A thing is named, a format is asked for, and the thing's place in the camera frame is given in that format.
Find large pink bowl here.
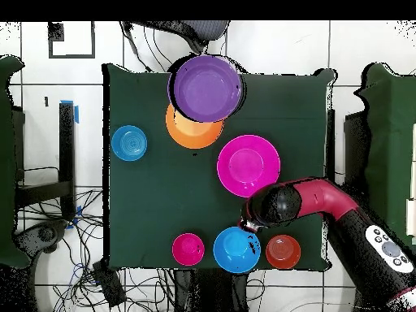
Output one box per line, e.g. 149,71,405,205
216,134,281,198

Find black chair base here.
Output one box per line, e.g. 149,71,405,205
14,219,69,254

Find black power strip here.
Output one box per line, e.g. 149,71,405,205
92,259,127,308

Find black metal frame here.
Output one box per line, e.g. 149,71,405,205
324,108,370,196
14,102,77,222

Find blue bowl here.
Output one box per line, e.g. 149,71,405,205
212,226,262,275

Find orange cup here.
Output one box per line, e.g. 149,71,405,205
265,234,302,270

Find tangle of cables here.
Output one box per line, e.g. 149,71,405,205
15,189,176,312

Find purple bowl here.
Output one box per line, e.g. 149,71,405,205
167,54,245,124

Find large orange bowl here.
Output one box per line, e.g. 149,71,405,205
165,102,225,150

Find small crimson bowl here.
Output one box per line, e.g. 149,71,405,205
171,232,206,267

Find grey office chair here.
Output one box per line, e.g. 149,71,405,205
121,20,232,63

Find dark green tablecloth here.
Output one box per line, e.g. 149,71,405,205
102,63,336,272

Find green cloth on side table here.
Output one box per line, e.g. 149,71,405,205
0,54,32,269
353,63,416,248

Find blue cup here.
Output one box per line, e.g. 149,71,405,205
110,124,148,163

